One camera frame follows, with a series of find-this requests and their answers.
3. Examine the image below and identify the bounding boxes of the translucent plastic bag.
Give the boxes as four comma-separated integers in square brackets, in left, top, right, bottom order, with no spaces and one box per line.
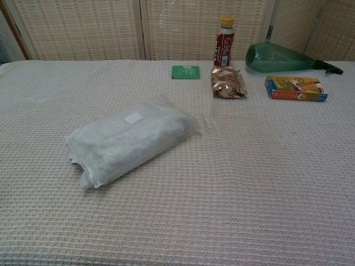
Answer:
[64,94,202,191]

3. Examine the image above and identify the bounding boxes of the white clothes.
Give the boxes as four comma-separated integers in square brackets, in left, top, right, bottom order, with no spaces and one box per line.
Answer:
[69,103,195,190]

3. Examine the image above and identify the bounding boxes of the green square sachet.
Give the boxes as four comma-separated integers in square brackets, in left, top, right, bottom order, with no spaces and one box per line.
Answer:
[171,65,201,80]

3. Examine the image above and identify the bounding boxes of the white waffle tablecloth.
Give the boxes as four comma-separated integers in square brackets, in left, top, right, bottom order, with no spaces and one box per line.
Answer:
[0,59,355,266]

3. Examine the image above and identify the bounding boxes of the gold foil snack packet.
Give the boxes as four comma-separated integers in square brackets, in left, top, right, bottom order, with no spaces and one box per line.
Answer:
[210,65,247,100]

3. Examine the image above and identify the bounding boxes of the yellow capped drink bottle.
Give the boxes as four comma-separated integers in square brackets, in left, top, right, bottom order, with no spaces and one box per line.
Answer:
[212,16,235,68]

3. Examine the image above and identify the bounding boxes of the woven folding screen panel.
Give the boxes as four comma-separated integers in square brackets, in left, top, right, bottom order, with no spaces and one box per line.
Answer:
[265,0,324,56]
[303,0,355,62]
[4,0,146,61]
[140,0,276,61]

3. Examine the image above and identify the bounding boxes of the green glass vase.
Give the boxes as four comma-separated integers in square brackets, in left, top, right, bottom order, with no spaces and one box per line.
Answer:
[245,42,344,75]

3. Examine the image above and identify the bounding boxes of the colourful cardboard box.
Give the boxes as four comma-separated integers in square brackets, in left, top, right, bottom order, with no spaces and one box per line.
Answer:
[264,76,329,103]

